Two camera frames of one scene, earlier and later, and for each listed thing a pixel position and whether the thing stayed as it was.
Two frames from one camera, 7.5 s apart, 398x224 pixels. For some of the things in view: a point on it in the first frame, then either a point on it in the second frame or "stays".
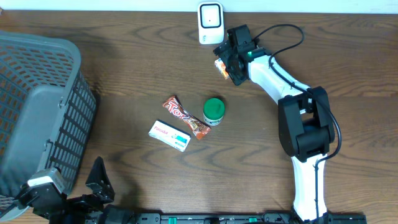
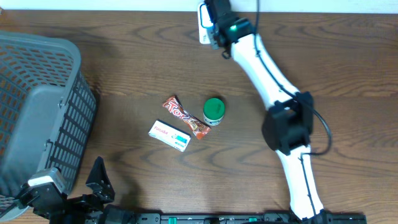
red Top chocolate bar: [199, 128] stays
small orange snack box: [221, 65] → [212, 32]
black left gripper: [102, 191] stays
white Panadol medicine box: [170, 135] stays
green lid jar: [213, 111] stays
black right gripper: [223, 50] → [214, 29]
